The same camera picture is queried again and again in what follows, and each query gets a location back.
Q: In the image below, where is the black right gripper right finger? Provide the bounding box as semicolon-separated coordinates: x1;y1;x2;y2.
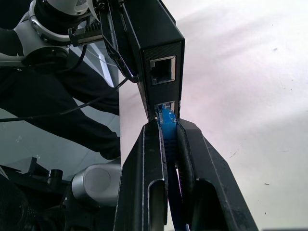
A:
176;118;260;231

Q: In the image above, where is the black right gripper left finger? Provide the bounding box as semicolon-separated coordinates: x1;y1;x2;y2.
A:
113;120;169;231

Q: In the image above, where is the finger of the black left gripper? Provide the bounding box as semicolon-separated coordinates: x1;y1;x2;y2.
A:
99;0;140;84

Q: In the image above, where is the small black network box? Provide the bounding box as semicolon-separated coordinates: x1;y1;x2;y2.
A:
119;0;186;121

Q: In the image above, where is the blue Ethernet cable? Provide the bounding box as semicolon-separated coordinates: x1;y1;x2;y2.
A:
154;102;191;231

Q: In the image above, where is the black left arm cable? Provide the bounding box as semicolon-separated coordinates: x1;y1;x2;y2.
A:
63;44;88;73

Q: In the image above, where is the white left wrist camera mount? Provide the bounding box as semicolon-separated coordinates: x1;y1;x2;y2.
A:
46;0;97;17

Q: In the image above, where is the thin black cable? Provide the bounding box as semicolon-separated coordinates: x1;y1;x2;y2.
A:
0;78;129;122

